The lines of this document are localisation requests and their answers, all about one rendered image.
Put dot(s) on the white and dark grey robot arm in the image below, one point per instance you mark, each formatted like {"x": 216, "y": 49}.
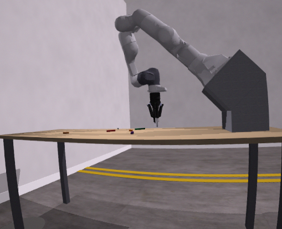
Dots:
{"x": 201, "y": 65}

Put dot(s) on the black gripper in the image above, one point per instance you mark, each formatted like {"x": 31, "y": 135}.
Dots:
{"x": 155, "y": 103}

